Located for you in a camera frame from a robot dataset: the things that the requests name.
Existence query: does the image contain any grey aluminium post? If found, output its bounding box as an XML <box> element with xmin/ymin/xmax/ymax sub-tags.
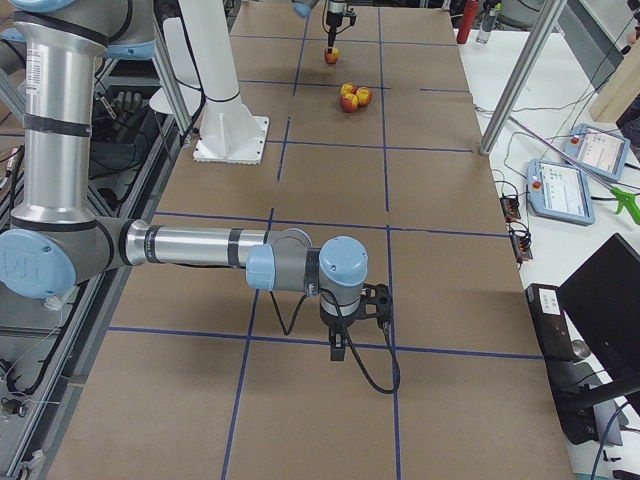
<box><xmin>479</xmin><ymin>0</ymin><xmax>567</xmax><ymax>156</ymax></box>

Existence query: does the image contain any green grabber tool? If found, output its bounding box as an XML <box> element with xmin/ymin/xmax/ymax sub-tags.
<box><xmin>609</xmin><ymin>187</ymin><xmax>640</xmax><ymax>225</ymax></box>

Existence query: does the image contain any lone red yellow apple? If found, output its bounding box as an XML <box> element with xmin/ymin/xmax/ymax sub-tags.
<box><xmin>323</xmin><ymin>47</ymin><xmax>340</xmax><ymax>65</ymax></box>

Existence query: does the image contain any red bottle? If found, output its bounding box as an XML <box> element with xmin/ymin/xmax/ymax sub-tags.
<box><xmin>456</xmin><ymin>0</ymin><xmax>479</xmax><ymax>45</ymax></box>

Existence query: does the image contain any black box with label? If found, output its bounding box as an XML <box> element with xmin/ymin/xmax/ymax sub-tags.
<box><xmin>525</xmin><ymin>283</ymin><xmax>632</xmax><ymax>446</ymax></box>

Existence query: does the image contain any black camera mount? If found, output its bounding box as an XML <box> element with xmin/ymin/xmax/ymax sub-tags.
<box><xmin>359</xmin><ymin>284</ymin><xmax>393</xmax><ymax>327</ymax></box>
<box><xmin>345</xmin><ymin>7</ymin><xmax>357</xmax><ymax>27</ymax></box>

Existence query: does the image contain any top red yellow apple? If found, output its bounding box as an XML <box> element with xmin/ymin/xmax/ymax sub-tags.
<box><xmin>340</xmin><ymin>82</ymin><xmax>357</xmax><ymax>96</ymax></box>

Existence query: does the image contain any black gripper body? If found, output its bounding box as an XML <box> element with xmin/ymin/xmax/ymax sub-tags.
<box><xmin>320</xmin><ymin>293</ymin><xmax>362</xmax><ymax>331</ymax></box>
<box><xmin>325</xmin><ymin>0</ymin><xmax>348</xmax><ymax>26</ymax></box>

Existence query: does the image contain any black cable connector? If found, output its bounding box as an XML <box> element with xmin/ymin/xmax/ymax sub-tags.
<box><xmin>499</xmin><ymin>196</ymin><xmax>521</xmax><ymax>223</ymax></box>
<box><xmin>508</xmin><ymin>225</ymin><xmax>533</xmax><ymax>265</ymax></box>

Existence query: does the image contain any near blue teach pendant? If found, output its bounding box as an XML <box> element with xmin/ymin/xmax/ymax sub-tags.
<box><xmin>527</xmin><ymin>159</ymin><xmax>595</xmax><ymax>225</ymax></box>

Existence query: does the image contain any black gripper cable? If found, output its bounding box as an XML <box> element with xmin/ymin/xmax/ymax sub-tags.
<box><xmin>269</xmin><ymin>289</ymin><xmax>402</xmax><ymax>395</ymax></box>

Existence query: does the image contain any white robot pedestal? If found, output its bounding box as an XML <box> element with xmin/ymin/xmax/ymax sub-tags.
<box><xmin>150</xmin><ymin>1</ymin><xmax>269</xmax><ymax>164</ymax></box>

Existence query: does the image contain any black cable connector left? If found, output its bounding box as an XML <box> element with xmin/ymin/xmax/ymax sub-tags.
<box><xmin>499</xmin><ymin>196</ymin><xmax>521</xmax><ymax>223</ymax></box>

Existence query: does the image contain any blue teach pendant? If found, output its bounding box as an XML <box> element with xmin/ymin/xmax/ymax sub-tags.
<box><xmin>564</xmin><ymin>123</ymin><xmax>630</xmax><ymax>181</ymax></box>
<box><xmin>527</xmin><ymin>159</ymin><xmax>595</xmax><ymax>225</ymax></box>

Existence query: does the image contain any black monitor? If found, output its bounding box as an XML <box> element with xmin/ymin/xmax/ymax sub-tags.
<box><xmin>558</xmin><ymin>233</ymin><xmax>639</xmax><ymax>380</ymax></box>

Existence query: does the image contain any left yellow red apple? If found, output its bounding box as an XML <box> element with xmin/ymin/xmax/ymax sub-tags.
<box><xmin>339</xmin><ymin>92</ymin><xmax>359</xmax><ymax>113</ymax></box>

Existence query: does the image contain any far blue teach pendant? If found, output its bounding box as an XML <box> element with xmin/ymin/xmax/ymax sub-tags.
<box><xmin>564</xmin><ymin>123</ymin><xmax>630</xmax><ymax>181</ymax></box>

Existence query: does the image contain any brown paper table cover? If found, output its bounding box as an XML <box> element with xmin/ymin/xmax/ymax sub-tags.
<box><xmin>47</xmin><ymin>4</ymin><xmax>576</xmax><ymax>480</ymax></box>

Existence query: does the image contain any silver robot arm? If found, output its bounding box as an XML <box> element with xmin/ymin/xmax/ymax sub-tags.
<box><xmin>291</xmin><ymin>0</ymin><xmax>354</xmax><ymax>53</ymax></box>
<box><xmin>1</xmin><ymin>1</ymin><xmax>368</xmax><ymax>360</ymax></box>

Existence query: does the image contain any black cable connector right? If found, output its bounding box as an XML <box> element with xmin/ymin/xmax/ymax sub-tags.
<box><xmin>508</xmin><ymin>225</ymin><xmax>533</xmax><ymax>265</ymax></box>

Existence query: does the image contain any clear water bottle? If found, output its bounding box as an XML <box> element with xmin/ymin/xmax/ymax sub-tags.
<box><xmin>476</xmin><ymin>0</ymin><xmax>502</xmax><ymax>44</ymax></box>

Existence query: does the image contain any right red apple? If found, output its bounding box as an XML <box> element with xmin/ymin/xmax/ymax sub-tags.
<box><xmin>355</xmin><ymin>87</ymin><xmax>373</xmax><ymax>107</ymax></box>

